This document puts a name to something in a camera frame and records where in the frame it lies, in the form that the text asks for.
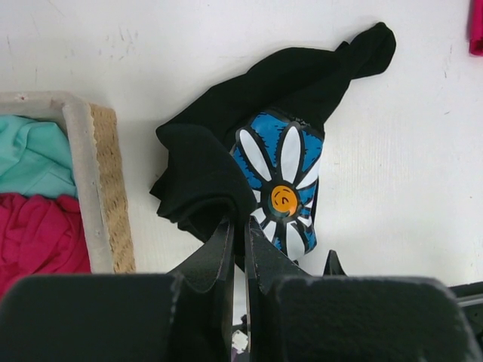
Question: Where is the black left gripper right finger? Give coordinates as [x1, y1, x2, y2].
[244, 216, 309, 361]

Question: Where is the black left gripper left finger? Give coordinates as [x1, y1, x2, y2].
[167, 217, 235, 361]

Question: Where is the black flower print t-shirt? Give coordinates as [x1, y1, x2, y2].
[150, 22, 396, 261]

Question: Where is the wicker laundry basket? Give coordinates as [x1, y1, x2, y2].
[1, 91, 136, 274]

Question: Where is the red t-shirt in basket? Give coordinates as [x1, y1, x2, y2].
[1, 193, 91, 296]

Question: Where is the teal t-shirt in basket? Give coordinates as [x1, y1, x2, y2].
[1, 115, 78, 198]

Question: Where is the folded red t-shirt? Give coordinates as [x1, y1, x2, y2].
[469, 0, 483, 57]

